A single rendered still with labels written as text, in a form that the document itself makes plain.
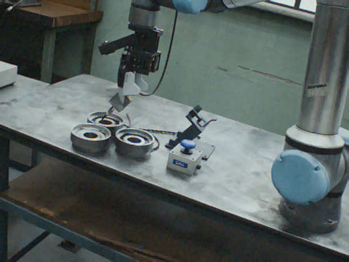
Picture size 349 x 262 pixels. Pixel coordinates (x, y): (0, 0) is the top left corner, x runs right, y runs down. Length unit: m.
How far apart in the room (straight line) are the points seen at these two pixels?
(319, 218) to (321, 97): 0.32
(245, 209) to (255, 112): 1.75
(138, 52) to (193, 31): 1.68
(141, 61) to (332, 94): 0.50
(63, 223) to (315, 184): 0.75
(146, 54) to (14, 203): 0.63
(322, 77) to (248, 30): 1.86
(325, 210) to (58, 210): 0.76
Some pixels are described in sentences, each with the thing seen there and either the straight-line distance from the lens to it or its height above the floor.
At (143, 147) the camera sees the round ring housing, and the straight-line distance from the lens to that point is 1.12.
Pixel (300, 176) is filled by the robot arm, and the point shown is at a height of 0.98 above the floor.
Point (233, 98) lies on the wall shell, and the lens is 2.75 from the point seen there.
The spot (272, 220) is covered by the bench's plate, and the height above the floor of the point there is 0.80.
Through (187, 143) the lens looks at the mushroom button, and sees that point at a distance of 1.10.
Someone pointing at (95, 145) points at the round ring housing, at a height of 0.83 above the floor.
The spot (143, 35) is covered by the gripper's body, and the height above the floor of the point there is 1.11.
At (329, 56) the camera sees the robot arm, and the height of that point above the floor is 1.20.
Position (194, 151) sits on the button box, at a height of 0.85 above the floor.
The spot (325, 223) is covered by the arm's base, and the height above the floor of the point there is 0.83.
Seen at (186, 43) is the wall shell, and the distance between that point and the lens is 2.78.
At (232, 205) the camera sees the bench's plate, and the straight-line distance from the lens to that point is 1.03.
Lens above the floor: 1.32
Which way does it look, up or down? 22 degrees down
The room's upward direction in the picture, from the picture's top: 12 degrees clockwise
